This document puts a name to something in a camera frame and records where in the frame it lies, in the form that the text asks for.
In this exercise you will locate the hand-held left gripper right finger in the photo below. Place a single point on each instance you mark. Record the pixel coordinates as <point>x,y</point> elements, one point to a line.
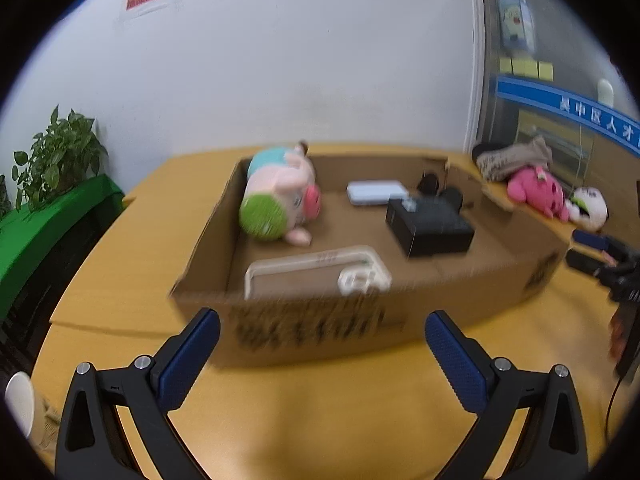
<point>455,360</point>

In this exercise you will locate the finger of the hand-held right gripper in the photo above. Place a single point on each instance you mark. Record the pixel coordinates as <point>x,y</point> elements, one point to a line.
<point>585,262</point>
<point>592,240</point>

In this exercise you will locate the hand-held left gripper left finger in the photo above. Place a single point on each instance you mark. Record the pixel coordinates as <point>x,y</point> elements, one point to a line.
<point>187,355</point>

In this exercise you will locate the cardboard box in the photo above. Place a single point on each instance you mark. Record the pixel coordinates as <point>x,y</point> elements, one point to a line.
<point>310,322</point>

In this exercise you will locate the small black round object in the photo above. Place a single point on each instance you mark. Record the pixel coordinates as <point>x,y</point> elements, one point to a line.
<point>427,183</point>

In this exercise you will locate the white plush toy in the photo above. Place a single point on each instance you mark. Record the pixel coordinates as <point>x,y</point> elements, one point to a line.
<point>590,205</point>

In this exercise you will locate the pink plush toy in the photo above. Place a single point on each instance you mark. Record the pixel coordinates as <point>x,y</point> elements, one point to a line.
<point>535,190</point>

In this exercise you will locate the beige cloth bag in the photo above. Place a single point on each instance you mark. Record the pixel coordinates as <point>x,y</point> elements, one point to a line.
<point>505,162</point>

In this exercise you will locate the white plastic phone case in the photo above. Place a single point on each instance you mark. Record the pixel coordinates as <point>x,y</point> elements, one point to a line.
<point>360,280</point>

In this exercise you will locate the black rectangular product box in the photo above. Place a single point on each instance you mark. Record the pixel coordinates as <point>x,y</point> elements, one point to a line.
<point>435,232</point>

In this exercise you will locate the blue banner strip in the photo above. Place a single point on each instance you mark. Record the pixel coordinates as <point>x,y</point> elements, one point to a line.
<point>550,100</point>

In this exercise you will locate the crumpled beige paper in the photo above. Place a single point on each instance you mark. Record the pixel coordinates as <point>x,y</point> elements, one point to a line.
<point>47,422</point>

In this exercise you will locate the white paper cup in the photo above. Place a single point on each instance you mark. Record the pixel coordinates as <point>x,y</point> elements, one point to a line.
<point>19,405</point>

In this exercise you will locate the yellow sticky note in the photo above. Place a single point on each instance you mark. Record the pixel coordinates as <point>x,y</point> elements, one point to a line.
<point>525,67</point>
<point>545,70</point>
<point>505,65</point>

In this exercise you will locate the light blue flat box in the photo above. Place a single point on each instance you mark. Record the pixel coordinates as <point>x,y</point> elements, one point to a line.
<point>377,191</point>

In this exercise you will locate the pig plush with green hat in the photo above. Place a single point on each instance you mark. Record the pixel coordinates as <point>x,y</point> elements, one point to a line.
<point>280,180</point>

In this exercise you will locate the blue cartoon poster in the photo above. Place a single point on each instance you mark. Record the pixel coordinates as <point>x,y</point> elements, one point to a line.
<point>516,17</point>

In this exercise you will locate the green potted plant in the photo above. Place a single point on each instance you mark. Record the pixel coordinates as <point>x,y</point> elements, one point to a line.
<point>55,155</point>

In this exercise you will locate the grey door frame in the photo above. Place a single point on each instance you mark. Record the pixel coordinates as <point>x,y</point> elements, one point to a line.
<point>481,50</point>

